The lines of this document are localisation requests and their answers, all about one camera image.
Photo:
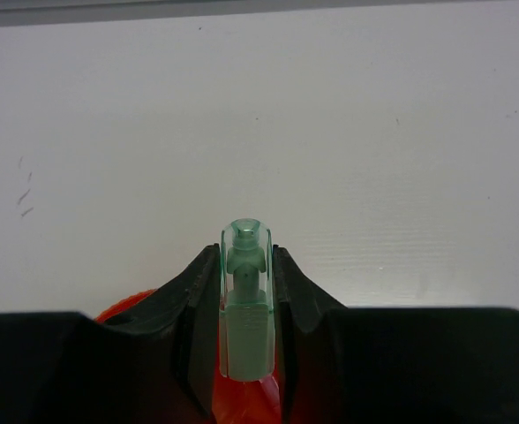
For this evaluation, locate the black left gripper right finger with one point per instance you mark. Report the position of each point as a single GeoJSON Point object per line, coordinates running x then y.
{"type": "Point", "coordinates": [341, 364]}

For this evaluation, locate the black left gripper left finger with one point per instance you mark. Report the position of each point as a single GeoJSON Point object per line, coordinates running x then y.
{"type": "Point", "coordinates": [53, 364]}

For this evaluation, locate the green glue stick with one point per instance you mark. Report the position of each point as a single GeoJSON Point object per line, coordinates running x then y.
{"type": "Point", "coordinates": [246, 310]}

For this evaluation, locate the orange round divided container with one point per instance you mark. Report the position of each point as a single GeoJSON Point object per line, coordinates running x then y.
{"type": "Point", "coordinates": [242, 397]}

